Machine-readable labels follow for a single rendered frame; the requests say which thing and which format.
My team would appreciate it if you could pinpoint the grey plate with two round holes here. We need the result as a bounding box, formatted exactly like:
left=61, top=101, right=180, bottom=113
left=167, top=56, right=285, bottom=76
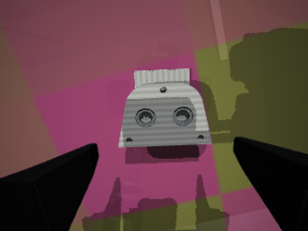
left=118, top=82, right=212, bottom=147

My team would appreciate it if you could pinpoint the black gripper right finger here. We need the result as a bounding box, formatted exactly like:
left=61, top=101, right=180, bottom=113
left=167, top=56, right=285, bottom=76
left=233, top=137, right=308, bottom=231

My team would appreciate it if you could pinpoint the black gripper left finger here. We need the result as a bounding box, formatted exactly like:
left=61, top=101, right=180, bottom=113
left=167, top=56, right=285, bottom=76
left=0, top=143, right=99, bottom=231

